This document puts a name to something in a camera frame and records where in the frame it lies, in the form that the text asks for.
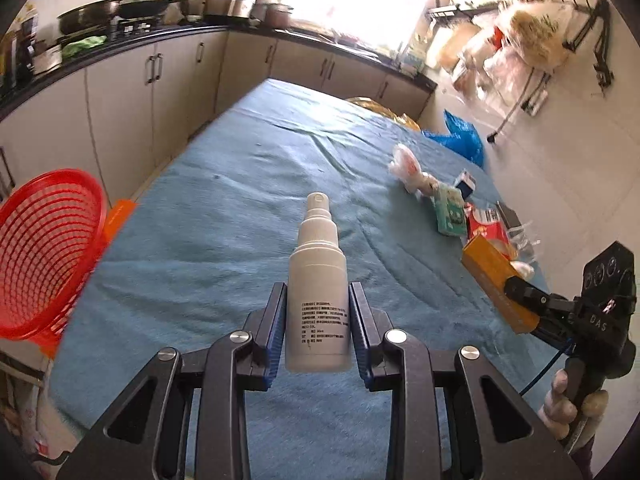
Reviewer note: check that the clear plastic cup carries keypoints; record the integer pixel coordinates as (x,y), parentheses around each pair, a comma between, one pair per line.
(525,242)

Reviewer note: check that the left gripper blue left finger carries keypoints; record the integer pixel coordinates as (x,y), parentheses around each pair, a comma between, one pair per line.
(266,328)

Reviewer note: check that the black smartphone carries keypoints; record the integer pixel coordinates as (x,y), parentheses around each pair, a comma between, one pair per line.
(508,216)

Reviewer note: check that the lower kitchen cabinets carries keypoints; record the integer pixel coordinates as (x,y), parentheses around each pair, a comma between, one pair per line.
(122,110)

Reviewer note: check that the condiment bottles group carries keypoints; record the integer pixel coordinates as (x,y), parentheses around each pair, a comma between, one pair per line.
(18,50)

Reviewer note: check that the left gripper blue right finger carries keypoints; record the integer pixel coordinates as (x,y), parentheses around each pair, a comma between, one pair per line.
(368,327)

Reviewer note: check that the orange box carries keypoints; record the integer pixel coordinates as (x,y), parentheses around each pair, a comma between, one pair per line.
(491,269)

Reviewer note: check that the black frying pan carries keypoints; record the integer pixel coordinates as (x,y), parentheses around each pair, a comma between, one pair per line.
(98,13)

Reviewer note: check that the wall hook rack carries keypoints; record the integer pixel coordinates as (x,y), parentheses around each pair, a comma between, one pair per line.
(586,17)

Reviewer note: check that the yellow plastic bag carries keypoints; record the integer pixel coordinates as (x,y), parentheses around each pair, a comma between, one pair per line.
(375,107)

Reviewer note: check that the dark blue white carton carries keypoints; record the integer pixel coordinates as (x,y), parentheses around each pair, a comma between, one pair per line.
(465,183)

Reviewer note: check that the steel cooking pot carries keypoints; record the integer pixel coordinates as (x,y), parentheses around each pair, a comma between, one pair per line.
(222,11)

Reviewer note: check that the black wok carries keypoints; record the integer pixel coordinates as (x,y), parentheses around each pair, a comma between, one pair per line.
(132,9)

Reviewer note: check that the orange stool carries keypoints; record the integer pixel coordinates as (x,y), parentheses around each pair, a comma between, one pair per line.
(116,218)

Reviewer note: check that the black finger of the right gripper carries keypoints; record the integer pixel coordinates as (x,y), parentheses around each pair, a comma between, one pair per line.
(528,300)

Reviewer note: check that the red white snack bag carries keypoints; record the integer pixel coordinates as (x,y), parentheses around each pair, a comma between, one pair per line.
(486,222)

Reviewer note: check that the white spray bottle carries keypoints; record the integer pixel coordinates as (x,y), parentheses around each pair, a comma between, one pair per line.
(317,332)

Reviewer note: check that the green tissue pack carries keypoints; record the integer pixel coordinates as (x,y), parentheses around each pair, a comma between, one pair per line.
(450,214)

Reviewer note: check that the white crumpled paper ball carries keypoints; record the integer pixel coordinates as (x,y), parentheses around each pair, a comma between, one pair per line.
(523,269)

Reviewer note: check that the blue plastic bag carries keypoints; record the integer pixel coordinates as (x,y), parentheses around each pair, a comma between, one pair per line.
(462,138)

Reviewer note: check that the white crumpled wrapper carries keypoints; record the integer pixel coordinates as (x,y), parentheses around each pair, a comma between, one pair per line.
(406,168)

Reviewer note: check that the right hand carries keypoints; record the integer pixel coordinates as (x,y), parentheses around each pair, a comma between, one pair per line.
(557,412)

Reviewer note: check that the green cloth on counter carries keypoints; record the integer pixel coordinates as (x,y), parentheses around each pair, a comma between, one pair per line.
(83,45)

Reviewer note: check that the red plastic mesh basket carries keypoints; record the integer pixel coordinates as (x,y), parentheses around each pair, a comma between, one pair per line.
(51,239)

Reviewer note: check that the hanging plastic bags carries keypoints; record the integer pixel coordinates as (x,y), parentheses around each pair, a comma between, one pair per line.
(494,59)

